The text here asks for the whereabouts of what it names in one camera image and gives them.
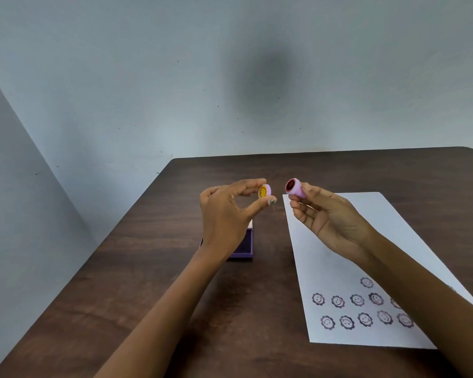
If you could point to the pink stamp cap yellow smiley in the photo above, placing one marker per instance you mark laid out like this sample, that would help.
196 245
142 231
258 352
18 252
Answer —
264 191

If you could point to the person's left thumb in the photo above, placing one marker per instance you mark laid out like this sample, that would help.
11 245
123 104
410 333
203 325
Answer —
260 206

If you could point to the person's left hand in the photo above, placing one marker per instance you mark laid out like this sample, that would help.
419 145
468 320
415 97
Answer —
220 224

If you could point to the person's right thumb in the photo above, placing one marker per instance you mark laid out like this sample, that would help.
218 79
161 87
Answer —
321 192

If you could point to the pink round stamp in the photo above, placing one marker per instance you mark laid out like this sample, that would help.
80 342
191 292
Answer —
295 188

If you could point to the purple ink pad box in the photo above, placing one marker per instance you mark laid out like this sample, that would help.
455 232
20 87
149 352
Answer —
244 246

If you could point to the person's left forearm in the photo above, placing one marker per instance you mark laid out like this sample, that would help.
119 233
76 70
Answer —
165 314

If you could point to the person's right hand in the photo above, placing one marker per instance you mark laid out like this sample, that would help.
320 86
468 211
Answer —
335 228

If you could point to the person's right forearm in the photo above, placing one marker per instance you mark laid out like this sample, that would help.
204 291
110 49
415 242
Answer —
425 303

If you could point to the white paper sheet flower stamps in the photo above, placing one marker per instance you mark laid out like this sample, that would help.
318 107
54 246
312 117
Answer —
331 267

